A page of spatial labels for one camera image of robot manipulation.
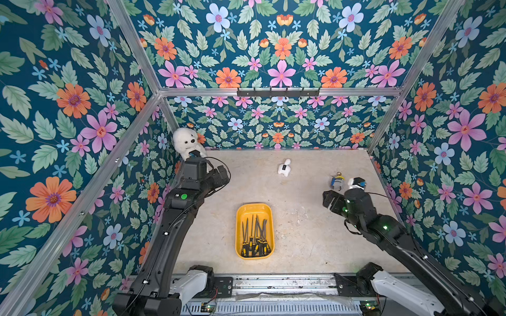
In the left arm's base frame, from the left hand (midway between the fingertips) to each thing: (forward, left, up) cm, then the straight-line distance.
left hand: (220, 172), depth 74 cm
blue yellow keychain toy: (+8, -55, -25) cm, 60 cm away
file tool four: (-20, -14, -26) cm, 36 cm away
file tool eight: (-17, -9, -27) cm, 34 cm away
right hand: (-10, -42, -7) cm, 43 cm away
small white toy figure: (+20, -29, -25) cm, 43 cm away
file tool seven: (-19, -15, -27) cm, 36 cm away
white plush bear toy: (+32, +22, -11) cm, 40 cm away
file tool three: (-21, -16, -27) cm, 38 cm away
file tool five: (-20, -12, -26) cm, 35 cm away
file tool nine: (-19, -8, -27) cm, 34 cm away
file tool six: (-13, -14, -28) cm, 34 cm away
